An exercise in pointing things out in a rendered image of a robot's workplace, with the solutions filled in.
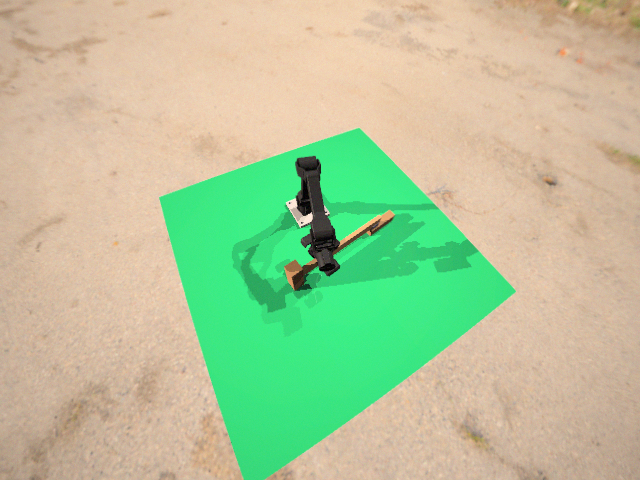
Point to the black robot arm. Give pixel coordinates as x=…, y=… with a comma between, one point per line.
x=309, y=199

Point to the long wooden rail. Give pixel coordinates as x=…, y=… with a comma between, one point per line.
x=345, y=242

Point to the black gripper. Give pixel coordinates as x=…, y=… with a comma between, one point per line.
x=305, y=241

